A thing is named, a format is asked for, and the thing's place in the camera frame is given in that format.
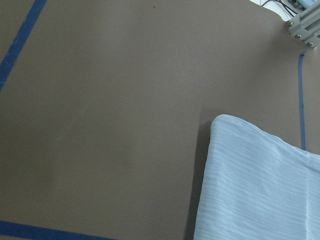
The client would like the aluminium frame post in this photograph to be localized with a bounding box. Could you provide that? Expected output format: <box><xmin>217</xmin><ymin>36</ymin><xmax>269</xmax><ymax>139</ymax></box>
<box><xmin>286</xmin><ymin>0</ymin><xmax>320</xmax><ymax>49</ymax></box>

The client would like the light blue button shirt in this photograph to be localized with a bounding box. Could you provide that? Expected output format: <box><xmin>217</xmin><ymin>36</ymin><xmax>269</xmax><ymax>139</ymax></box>
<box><xmin>193</xmin><ymin>114</ymin><xmax>320</xmax><ymax>240</ymax></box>

